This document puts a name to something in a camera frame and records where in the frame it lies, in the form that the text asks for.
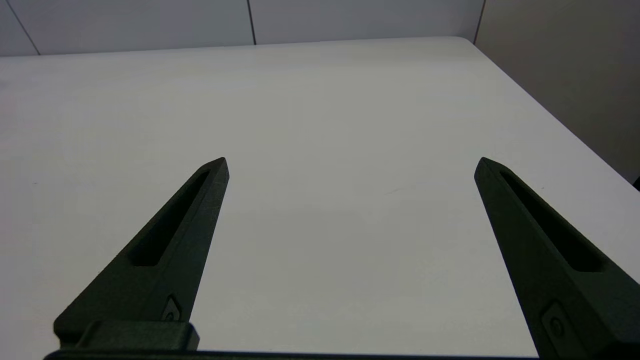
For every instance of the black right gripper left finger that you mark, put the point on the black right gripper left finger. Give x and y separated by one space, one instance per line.
187 260

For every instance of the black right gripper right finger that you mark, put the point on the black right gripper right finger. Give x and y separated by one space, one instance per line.
535 260

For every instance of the black equipment piece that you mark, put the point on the black equipment piece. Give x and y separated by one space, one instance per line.
636 183

